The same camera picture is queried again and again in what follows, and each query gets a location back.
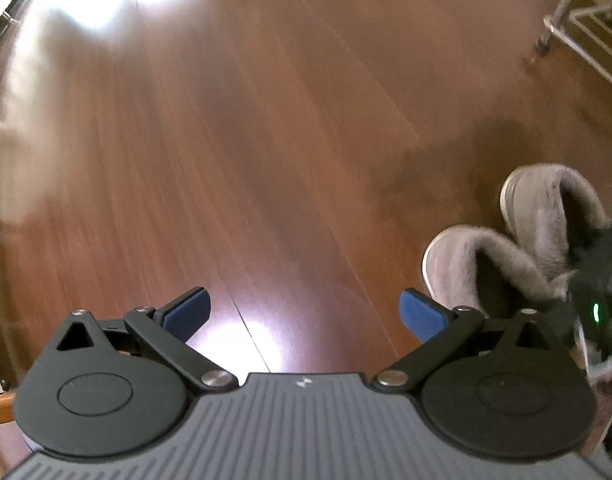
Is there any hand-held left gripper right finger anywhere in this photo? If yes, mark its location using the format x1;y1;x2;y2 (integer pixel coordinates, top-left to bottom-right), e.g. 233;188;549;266
373;287;572;393

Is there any purple fleece-lined boot slipper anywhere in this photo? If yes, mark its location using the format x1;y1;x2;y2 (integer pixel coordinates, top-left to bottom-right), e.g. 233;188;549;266
421;225;574;321
500;162;612;281

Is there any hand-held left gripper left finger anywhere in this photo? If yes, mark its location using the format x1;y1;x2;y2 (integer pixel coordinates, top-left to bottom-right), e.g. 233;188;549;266
43;286;239;393

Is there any metal tube rack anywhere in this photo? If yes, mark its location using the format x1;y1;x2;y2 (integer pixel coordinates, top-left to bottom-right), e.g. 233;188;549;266
533;0;612;91

